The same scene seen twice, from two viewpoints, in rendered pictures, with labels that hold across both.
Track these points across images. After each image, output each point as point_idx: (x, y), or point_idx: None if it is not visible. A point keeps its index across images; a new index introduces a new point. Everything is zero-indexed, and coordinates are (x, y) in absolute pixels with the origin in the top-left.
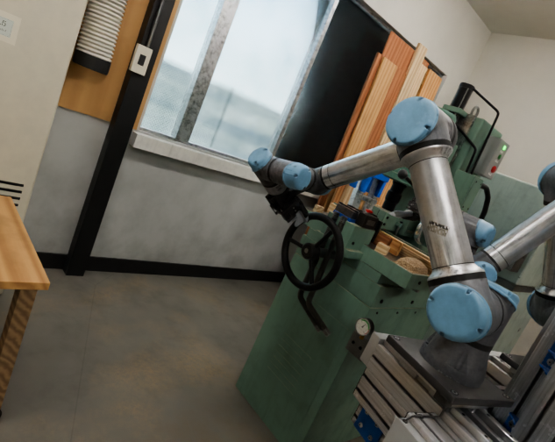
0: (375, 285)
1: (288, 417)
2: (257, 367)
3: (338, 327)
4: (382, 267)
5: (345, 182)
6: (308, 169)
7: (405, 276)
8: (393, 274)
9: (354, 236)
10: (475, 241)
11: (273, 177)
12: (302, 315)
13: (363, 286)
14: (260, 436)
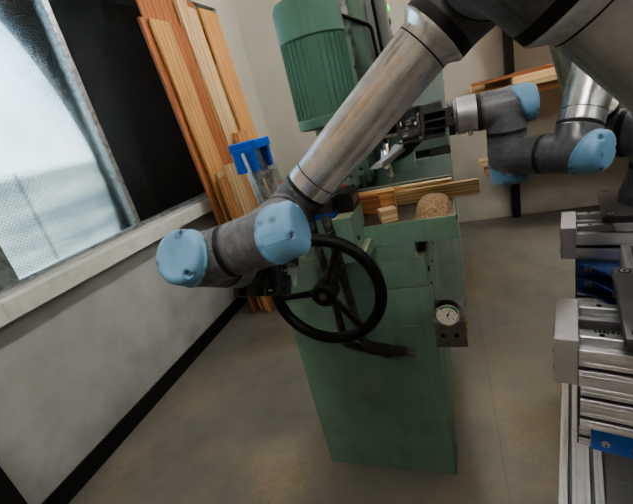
0: (416, 259)
1: (418, 445)
2: (342, 430)
3: (406, 331)
4: (410, 235)
5: (350, 175)
6: (294, 205)
7: (447, 224)
8: (429, 232)
9: (355, 228)
10: (527, 118)
11: (242, 269)
12: (351, 349)
13: (401, 271)
14: (410, 487)
